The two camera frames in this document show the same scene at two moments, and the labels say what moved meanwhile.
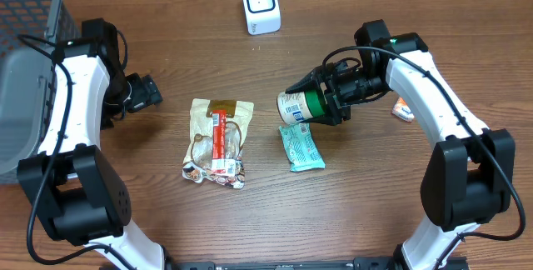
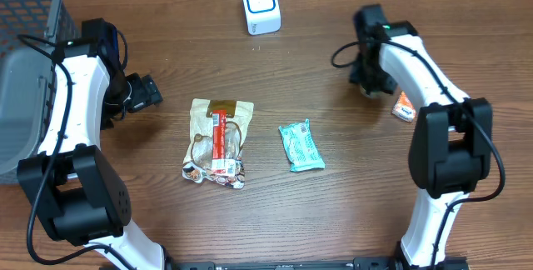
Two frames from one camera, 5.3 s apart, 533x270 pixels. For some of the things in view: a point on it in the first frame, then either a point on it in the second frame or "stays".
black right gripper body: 331,96 to 372,83
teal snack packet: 301,147 stays
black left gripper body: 149,92 stays
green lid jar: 296,107 to 376,94
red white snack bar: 220,165 stays
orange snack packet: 402,110 stays
